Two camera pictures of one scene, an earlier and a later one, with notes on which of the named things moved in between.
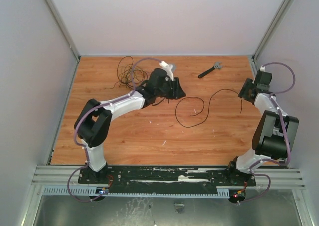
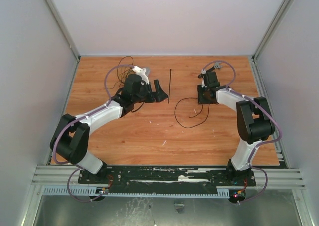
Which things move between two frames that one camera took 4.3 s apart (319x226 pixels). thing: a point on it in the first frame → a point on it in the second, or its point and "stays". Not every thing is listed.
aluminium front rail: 270,176 stays
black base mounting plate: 173,178 stays
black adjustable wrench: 217,66 stays
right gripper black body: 248,88 → 204,98
